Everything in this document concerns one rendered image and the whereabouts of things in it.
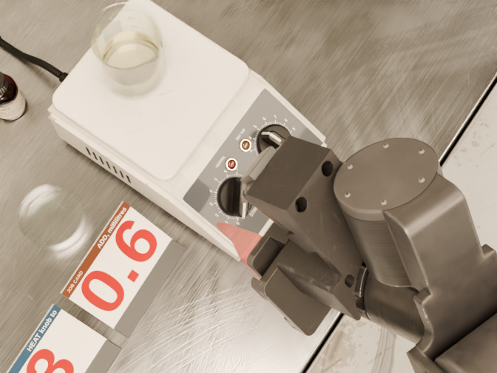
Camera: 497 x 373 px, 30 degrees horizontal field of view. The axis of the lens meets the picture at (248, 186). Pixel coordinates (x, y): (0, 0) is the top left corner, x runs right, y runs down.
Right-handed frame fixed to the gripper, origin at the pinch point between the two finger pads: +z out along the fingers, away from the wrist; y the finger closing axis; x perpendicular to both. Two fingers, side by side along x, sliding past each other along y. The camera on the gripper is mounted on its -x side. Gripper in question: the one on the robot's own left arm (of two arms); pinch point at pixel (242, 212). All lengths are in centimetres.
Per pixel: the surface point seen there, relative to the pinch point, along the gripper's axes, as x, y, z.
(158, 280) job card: 7.3, 6.3, 11.4
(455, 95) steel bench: 15.0, -22.9, 2.8
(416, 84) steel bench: 12.8, -21.7, 5.4
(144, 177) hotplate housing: -0.6, 0.9, 11.2
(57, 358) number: 4.3, 16.3, 12.1
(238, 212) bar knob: 4.7, -1.3, 5.6
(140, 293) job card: 6.9, 8.1, 11.8
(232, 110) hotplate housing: 0.7, -7.8, 9.2
